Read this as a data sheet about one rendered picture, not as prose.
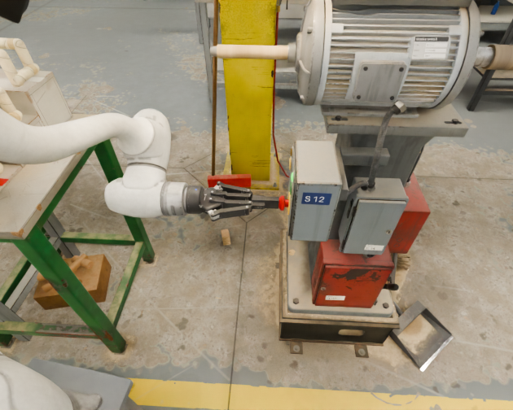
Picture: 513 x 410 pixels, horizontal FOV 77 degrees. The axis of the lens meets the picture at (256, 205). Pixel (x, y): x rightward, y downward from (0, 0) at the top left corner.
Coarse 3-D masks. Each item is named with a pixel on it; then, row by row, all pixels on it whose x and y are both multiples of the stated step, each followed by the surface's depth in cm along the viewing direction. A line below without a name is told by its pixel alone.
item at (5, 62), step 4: (4, 56) 95; (8, 56) 96; (0, 60) 95; (4, 60) 95; (8, 60) 96; (0, 64) 96; (4, 64) 96; (8, 64) 96; (12, 64) 97; (4, 68) 97; (8, 68) 97; (12, 68) 98; (8, 72) 97; (12, 72) 98; (16, 72) 99; (8, 76) 98; (12, 76) 99; (12, 80) 99; (12, 84) 100; (16, 84) 100
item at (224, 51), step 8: (224, 48) 81; (232, 48) 81; (240, 48) 81; (248, 48) 81; (256, 48) 81; (264, 48) 81; (272, 48) 81; (280, 48) 81; (224, 56) 82; (232, 56) 82; (240, 56) 82; (248, 56) 82; (256, 56) 82; (264, 56) 82; (272, 56) 82; (280, 56) 81
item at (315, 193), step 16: (304, 144) 77; (320, 144) 77; (304, 160) 73; (320, 160) 73; (336, 160) 73; (304, 176) 69; (320, 176) 69; (336, 176) 69; (288, 192) 83; (304, 192) 69; (320, 192) 69; (336, 192) 69; (288, 208) 81; (304, 208) 73; (320, 208) 73; (288, 224) 82; (304, 224) 77; (320, 224) 76; (304, 240) 81; (320, 240) 81
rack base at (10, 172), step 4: (4, 164) 100; (8, 164) 100; (4, 168) 98; (8, 168) 98; (12, 168) 98; (16, 168) 98; (20, 168) 99; (4, 172) 97; (8, 172) 97; (12, 172) 97; (16, 172) 98; (0, 176) 96; (4, 176) 96; (8, 176) 96; (12, 176) 97; (8, 180) 95; (4, 184) 94; (0, 188) 93
